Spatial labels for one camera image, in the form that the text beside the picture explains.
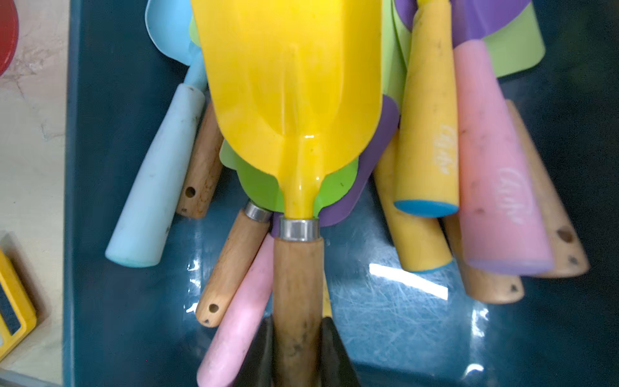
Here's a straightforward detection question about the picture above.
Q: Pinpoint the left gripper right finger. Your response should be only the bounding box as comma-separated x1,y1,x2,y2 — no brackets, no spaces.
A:
320,317,360,387

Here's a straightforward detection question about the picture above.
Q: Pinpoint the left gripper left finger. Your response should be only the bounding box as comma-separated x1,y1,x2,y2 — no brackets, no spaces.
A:
233,316,273,387

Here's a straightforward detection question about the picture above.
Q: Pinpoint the green shovel yellow handle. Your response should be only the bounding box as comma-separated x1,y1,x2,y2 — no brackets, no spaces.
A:
220,127,452,272

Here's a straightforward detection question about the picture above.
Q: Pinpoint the yellow shovel wooden handle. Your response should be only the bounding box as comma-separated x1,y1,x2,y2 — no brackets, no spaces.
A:
192,1,383,386

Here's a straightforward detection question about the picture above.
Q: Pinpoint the teal plastic storage box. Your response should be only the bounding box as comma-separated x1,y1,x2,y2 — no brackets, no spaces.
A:
63,1,618,386

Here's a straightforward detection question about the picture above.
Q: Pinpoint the light blue shovel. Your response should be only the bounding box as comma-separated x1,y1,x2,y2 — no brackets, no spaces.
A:
105,1,207,268

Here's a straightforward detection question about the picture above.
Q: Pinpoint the yellow measuring device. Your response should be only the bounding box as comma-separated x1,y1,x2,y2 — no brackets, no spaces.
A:
1,252,37,360

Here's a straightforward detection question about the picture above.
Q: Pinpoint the red pencil cup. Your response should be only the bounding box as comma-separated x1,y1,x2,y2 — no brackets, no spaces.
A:
0,0,19,75

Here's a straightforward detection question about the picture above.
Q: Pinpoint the purple shovel long pink handle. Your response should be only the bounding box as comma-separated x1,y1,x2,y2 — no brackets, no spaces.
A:
197,95,399,386

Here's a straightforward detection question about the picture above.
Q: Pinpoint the light green shovel wooden handle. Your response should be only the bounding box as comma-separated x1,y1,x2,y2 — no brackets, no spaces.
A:
177,101,224,219

